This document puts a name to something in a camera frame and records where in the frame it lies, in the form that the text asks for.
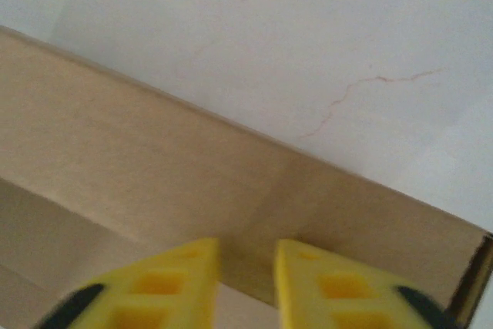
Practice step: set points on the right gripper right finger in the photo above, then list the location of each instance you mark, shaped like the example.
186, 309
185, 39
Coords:
339, 294

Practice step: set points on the brown cardboard box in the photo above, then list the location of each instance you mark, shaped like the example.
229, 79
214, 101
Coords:
154, 132

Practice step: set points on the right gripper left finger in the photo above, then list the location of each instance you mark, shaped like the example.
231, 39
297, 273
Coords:
161, 294

